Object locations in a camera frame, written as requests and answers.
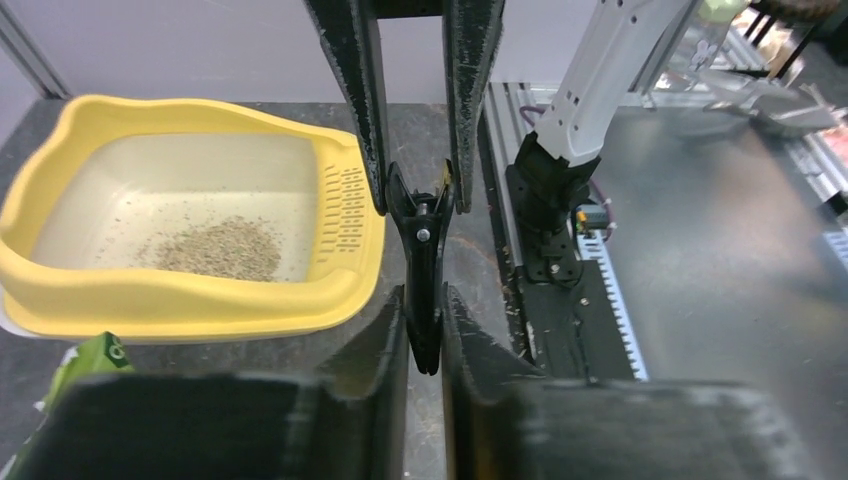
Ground grey cat litter pellets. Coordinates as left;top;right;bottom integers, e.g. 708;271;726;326
135;216;282;282

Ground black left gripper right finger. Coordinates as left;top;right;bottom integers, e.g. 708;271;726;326
441;284;545;479

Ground yellow plastic litter box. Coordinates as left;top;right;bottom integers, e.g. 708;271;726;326
1;95;385;343

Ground black bag clip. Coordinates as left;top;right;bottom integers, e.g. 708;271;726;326
385;162;456;375

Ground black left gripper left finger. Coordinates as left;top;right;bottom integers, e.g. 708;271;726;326
314;285;409;479

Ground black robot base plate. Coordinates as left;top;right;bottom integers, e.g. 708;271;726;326
483;119;637;382

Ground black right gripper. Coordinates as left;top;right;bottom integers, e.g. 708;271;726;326
304;0;505;215

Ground grey slotted cable duct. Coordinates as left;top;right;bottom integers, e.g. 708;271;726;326
577;230;650;381

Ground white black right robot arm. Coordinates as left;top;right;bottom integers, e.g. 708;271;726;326
305;1;684;215

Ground green cat litter bag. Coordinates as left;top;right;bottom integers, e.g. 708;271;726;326
1;331;135;479

